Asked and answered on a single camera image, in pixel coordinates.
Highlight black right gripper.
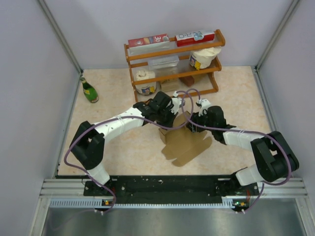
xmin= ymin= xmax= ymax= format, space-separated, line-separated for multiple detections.
xmin=186 ymin=109 xmax=216 ymax=133

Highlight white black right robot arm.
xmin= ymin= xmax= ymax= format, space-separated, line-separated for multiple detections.
xmin=187 ymin=103 xmax=299 ymax=195

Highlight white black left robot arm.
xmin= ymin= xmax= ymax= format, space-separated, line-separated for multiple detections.
xmin=69 ymin=91 xmax=182 ymax=195

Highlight red foil wrap box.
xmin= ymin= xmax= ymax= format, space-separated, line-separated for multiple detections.
xmin=128 ymin=34 xmax=169 ymax=48

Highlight red white toothpaste box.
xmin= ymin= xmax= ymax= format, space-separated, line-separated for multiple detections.
xmin=175 ymin=30 xmax=215 ymax=47

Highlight white bag lower shelf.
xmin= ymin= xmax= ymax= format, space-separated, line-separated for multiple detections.
xmin=135 ymin=70 xmax=157 ymax=95

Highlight white bag shelf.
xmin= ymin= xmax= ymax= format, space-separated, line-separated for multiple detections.
xmin=189 ymin=46 xmax=221 ymax=70
xmin=135 ymin=70 xmax=157 ymax=95

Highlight red brown brick block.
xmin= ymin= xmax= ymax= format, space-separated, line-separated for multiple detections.
xmin=179 ymin=75 xmax=195 ymax=87

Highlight clear plastic container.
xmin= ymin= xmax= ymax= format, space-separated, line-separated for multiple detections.
xmin=148 ymin=55 xmax=179 ymax=70

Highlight orange wooden shelf rack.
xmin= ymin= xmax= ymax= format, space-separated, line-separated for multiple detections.
xmin=124 ymin=29 xmax=225 ymax=102

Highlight white bag upper shelf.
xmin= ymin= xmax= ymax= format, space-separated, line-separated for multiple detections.
xmin=189 ymin=46 xmax=221 ymax=70

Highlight green glass bottle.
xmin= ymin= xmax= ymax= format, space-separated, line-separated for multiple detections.
xmin=80 ymin=77 xmax=99 ymax=103

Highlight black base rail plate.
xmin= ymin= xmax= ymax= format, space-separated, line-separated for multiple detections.
xmin=55 ymin=174 xmax=293 ymax=204

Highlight aluminium frame rail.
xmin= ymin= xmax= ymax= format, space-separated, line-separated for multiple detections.
xmin=40 ymin=176 xmax=308 ymax=210

